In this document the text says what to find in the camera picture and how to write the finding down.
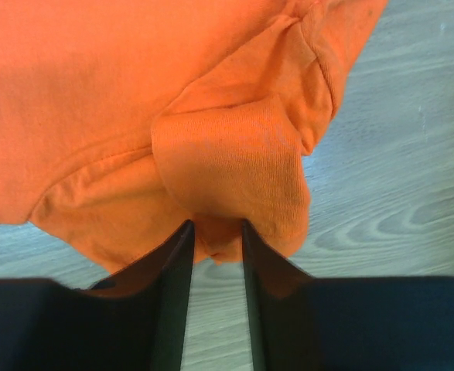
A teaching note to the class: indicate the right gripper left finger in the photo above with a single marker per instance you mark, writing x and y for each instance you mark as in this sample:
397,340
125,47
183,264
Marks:
132,320

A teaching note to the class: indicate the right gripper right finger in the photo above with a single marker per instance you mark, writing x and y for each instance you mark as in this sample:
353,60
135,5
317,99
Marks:
300,322

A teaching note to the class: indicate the orange t-shirt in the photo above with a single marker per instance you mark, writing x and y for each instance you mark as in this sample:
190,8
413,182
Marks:
121,119

